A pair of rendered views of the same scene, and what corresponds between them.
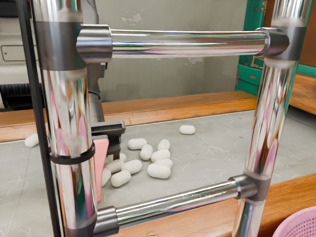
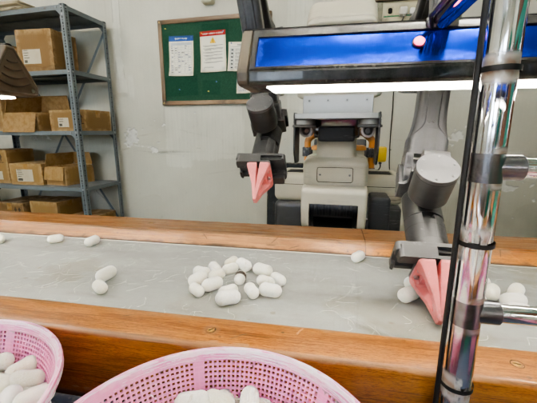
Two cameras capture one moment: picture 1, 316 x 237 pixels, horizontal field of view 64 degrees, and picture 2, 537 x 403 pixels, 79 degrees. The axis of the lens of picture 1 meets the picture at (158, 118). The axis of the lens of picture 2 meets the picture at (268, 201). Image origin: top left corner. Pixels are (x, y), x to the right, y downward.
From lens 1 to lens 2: 0.18 m
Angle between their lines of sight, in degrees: 33
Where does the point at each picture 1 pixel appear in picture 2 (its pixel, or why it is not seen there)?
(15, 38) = (331, 161)
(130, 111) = not seen: hidden behind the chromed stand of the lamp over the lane
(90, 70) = (445, 192)
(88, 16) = (438, 141)
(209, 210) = not seen: outside the picture
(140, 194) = (489, 331)
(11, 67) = (324, 188)
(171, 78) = (505, 219)
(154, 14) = not seen: hidden behind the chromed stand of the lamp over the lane
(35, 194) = (371, 301)
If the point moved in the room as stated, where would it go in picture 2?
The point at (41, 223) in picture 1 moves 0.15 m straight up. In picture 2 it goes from (384, 325) to (393, 213)
